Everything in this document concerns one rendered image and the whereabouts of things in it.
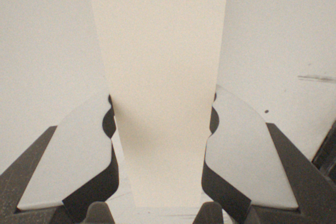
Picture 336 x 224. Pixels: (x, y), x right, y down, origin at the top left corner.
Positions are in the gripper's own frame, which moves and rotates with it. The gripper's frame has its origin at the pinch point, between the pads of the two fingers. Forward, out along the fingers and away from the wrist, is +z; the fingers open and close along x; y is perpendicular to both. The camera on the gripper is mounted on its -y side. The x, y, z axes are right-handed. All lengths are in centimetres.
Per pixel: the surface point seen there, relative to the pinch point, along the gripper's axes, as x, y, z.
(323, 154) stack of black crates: 57, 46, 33
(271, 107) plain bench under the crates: 12.2, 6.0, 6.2
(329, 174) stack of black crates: 57, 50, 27
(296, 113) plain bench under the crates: 15.6, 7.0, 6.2
